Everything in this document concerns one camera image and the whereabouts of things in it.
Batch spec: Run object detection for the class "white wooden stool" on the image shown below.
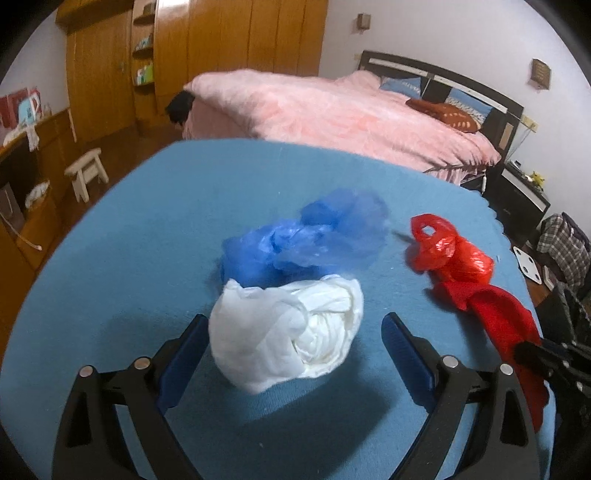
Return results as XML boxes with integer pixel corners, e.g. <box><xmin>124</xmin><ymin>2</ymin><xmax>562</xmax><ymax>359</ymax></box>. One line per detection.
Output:
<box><xmin>65</xmin><ymin>148</ymin><xmax>109</xmax><ymax>203</ymax></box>

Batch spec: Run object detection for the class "red cloth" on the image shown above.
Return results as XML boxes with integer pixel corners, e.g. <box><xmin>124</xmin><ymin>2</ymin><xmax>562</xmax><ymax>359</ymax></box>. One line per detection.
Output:
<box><xmin>431</xmin><ymin>281</ymin><xmax>550</xmax><ymax>432</ymax></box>

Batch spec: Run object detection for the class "black cloth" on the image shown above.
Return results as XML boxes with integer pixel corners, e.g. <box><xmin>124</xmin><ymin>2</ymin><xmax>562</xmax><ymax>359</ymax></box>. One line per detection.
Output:
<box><xmin>165</xmin><ymin>90</ymin><xmax>195</xmax><ymax>125</ymax></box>

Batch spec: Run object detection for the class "brown dotted pillow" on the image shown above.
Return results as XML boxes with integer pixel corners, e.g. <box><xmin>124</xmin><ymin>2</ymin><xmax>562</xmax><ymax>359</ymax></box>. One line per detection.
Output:
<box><xmin>405</xmin><ymin>98</ymin><xmax>481</xmax><ymax>134</ymax></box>

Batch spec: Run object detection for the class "blue plastic bag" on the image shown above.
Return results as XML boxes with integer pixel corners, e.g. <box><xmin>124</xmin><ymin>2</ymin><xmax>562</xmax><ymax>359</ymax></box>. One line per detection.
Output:
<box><xmin>219</xmin><ymin>188</ymin><xmax>391</xmax><ymax>289</ymax></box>

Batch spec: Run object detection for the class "white cloth on sideboard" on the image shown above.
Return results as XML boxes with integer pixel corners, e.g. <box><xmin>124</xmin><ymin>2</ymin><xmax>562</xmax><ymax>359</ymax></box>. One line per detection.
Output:
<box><xmin>4</xmin><ymin>124</ymin><xmax>40</xmax><ymax>151</ymax></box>

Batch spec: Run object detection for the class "wooden wardrobe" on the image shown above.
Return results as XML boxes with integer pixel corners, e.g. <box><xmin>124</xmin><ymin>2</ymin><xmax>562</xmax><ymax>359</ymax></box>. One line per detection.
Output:
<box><xmin>55</xmin><ymin>0</ymin><xmax>329</xmax><ymax>144</ymax></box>

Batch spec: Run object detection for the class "large red photo frame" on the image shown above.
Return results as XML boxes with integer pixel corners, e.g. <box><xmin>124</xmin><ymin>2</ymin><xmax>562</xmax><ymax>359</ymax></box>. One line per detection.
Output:
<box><xmin>0</xmin><ymin>90</ymin><xmax>28</xmax><ymax>132</ymax></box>

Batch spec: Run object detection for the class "black nightstand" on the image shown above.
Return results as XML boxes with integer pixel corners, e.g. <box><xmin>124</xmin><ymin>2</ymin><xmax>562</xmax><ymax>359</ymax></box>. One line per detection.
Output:
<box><xmin>485</xmin><ymin>159</ymin><xmax>552</xmax><ymax>241</ymax></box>

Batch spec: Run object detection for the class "bed with pink blanket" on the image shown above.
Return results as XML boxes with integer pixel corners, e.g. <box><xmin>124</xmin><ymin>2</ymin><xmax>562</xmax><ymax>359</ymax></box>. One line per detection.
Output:
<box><xmin>182</xmin><ymin>68</ymin><xmax>503</xmax><ymax>185</ymax></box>

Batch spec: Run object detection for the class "plaid shirt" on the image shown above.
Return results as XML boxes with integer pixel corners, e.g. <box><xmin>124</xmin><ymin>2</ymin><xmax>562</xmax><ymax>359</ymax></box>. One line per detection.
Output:
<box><xmin>536</xmin><ymin>213</ymin><xmax>591</xmax><ymax>289</ymax></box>

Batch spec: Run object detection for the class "white plastic bag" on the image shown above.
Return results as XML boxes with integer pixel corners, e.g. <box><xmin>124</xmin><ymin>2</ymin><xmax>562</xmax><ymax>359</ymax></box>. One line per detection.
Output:
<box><xmin>208</xmin><ymin>274</ymin><xmax>365</xmax><ymax>395</ymax></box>

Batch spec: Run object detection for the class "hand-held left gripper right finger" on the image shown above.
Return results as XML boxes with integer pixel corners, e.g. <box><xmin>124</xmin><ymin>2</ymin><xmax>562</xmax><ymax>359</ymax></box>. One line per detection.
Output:
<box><xmin>382</xmin><ymin>312</ymin><xmax>541</xmax><ymax>480</ymax></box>

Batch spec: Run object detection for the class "dark bed headboard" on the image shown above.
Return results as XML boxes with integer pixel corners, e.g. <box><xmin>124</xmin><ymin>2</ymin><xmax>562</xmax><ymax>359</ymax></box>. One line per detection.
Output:
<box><xmin>358</xmin><ymin>50</ymin><xmax>525</xmax><ymax>160</ymax></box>

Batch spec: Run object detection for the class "grey paper bag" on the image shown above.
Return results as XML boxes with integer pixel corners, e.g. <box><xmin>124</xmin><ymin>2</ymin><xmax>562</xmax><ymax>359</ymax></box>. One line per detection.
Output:
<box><xmin>0</xmin><ymin>182</ymin><xmax>24</xmax><ymax>232</ymax></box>

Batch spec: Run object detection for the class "white crumpled cloth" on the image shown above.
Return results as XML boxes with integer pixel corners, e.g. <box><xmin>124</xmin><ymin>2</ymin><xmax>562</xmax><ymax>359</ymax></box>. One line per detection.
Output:
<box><xmin>24</xmin><ymin>180</ymin><xmax>51</xmax><ymax>208</ymax></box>

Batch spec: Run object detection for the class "red plastic bag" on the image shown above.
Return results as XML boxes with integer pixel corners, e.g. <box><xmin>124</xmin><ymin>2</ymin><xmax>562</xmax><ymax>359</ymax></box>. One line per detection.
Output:
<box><xmin>406</xmin><ymin>213</ymin><xmax>496</xmax><ymax>287</ymax></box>

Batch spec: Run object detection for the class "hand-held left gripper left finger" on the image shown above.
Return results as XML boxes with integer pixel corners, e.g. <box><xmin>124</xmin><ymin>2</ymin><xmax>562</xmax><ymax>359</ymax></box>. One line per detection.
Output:
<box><xmin>51</xmin><ymin>314</ymin><xmax>211</xmax><ymax>480</ymax></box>

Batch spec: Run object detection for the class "blue pillow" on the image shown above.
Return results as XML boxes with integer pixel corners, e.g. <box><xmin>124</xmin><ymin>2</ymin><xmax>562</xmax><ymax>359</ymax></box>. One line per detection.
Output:
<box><xmin>445</xmin><ymin>88</ymin><xmax>494</xmax><ymax>125</ymax></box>
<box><xmin>379</xmin><ymin>76</ymin><xmax>423</xmax><ymax>93</ymax></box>

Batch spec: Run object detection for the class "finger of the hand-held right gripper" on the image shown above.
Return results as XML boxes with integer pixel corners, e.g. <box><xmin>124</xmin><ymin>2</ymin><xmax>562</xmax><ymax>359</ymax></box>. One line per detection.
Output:
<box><xmin>513</xmin><ymin>339</ymin><xmax>561</xmax><ymax>376</ymax></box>

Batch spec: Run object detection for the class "wooden sideboard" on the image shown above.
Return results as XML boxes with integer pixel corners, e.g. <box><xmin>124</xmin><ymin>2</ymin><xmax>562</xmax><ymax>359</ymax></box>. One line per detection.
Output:
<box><xmin>0</xmin><ymin>108</ymin><xmax>77</xmax><ymax>273</ymax></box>

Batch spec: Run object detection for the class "white bathroom scale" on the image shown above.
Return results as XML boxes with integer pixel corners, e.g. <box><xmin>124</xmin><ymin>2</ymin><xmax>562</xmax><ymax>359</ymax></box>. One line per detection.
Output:
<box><xmin>513</xmin><ymin>246</ymin><xmax>546</xmax><ymax>287</ymax></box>

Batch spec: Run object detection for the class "wooden wall lamp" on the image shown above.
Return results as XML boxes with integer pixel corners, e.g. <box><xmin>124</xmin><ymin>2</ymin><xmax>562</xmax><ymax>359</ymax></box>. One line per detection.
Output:
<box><xmin>531</xmin><ymin>59</ymin><xmax>552</xmax><ymax>89</ymax></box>

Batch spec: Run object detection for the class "white charging cable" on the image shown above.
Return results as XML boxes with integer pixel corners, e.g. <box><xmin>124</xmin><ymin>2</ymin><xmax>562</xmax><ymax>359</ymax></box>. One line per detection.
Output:
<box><xmin>0</xmin><ymin>212</ymin><xmax>42</xmax><ymax>252</ymax></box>

